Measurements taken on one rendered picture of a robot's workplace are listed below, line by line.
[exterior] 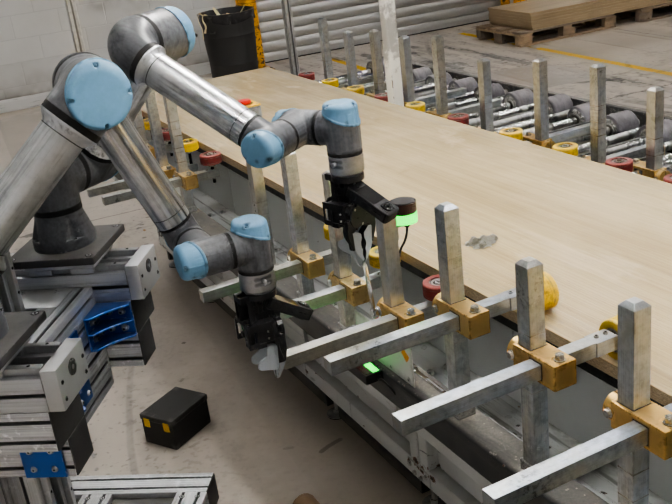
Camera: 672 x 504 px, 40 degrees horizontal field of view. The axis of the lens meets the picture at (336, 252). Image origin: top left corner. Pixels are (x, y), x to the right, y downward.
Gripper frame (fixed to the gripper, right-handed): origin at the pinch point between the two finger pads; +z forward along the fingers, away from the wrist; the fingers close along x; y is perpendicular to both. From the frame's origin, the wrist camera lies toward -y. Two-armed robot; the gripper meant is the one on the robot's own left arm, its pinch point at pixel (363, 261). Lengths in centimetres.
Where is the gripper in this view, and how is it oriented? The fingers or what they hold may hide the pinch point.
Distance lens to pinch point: 202.4
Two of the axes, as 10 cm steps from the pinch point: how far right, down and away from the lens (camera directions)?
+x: -6.6, 3.5, -6.6
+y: -7.4, -1.8, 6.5
